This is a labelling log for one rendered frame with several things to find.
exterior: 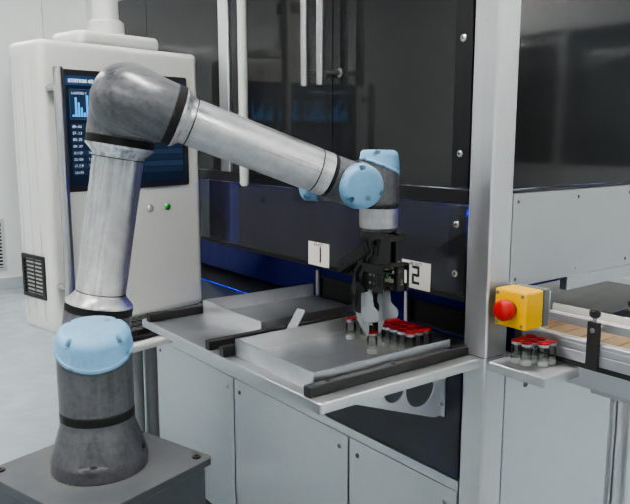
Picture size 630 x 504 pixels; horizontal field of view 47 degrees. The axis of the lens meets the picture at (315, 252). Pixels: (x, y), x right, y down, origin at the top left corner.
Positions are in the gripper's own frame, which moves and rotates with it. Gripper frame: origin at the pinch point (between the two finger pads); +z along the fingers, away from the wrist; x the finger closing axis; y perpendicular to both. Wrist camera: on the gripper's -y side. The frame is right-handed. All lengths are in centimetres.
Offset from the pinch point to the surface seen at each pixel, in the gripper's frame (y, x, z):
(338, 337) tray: -12.4, 1.9, 5.3
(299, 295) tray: -49, 18, 5
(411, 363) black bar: 12.8, -0.9, 4.0
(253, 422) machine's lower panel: -68, 15, 47
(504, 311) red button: 23.7, 11.7, -6.3
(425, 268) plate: 0.4, 15.0, -10.4
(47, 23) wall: -540, 108, -132
